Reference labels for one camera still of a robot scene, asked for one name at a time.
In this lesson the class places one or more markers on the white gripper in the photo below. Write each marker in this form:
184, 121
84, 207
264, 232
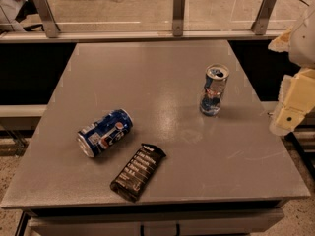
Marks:
304, 43

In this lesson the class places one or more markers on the silver blue redbull can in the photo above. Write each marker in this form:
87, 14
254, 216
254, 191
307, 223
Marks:
215, 82

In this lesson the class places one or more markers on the black rxbar chocolate bar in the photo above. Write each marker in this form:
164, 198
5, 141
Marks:
132, 180

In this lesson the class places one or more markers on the blue pepsi can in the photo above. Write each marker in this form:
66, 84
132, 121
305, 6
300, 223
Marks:
104, 133

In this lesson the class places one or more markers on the grey cabinet under table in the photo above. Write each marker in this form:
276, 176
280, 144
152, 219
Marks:
156, 222

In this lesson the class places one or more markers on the dark chair with cloth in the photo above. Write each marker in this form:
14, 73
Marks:
12, 12

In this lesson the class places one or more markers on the metal railing bar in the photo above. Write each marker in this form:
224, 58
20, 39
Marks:
40, 36

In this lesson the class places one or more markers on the right metal railing bracket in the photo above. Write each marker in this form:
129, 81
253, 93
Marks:
259, 26

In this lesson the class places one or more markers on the metal railing bracket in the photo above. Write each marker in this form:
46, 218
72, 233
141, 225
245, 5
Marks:
259, 26
51, 28
178, 17

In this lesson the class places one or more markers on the middle metal railing bracket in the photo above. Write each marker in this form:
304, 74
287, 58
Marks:
178, 17

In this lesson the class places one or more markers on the left metal railing bracket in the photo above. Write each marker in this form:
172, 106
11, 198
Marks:
51, 28

